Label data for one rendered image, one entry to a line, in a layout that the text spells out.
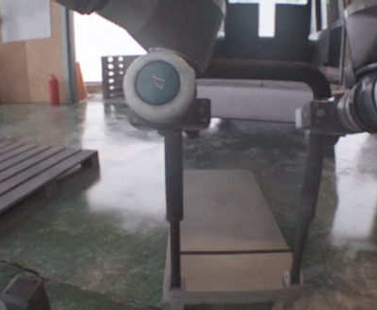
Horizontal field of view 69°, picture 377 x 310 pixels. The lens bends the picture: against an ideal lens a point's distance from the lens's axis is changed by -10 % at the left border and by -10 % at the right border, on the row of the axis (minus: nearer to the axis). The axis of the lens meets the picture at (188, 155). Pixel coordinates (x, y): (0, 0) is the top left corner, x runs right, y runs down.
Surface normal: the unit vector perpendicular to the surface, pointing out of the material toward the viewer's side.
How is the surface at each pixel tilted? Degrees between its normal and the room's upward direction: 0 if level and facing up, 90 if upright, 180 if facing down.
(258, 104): 89
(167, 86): 72
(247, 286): 0
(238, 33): 93
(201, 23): 83
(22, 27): 90
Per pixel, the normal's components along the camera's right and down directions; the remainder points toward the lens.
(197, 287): 0.00, -0.95
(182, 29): 0.54, 0.16
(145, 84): -0.09, -0.01
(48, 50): -0.26, 0.31
